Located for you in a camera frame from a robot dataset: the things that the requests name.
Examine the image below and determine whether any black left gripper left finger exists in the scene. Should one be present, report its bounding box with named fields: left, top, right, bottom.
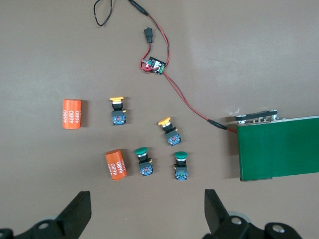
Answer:
left=0, top=191, right=92, bottom=239

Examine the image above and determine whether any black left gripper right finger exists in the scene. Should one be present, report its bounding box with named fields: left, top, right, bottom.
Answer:
left=204, top=189, right=304, bottom=239

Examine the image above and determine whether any orange 4680 cylinder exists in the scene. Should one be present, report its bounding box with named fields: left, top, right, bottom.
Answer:
left=62, top=99, right=82, bottom=130
left=104, top=149, right=128, bottom=181

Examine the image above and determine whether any green push button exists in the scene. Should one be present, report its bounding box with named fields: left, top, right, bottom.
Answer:
left=172, top=151, right=189, bottom=182
left=134, top=146, right=154, bottom=177

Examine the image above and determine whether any yellow push button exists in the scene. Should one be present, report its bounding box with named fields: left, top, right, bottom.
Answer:
left=158, top=117, right=182, bottom=147
left=109, top=96, right=128, bottom=126

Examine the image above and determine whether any green conveyor belt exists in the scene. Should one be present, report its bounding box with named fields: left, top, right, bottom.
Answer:
left=235, top=109, right=319, bottom=182

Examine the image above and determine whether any small black controller board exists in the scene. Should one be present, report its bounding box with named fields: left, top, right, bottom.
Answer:
left=143, top=56, right=167, bottom=75

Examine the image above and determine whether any red black power lead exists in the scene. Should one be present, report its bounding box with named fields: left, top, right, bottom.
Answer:
left=93, top=0, right=171, bottom=69

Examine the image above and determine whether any red black motor wire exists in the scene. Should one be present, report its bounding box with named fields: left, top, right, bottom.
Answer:
left=163, top=72, right=238, bottom=134

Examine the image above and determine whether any black inline rocker switch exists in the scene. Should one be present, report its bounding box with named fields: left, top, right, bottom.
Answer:
left=140, top=26, right=155, bottom=73

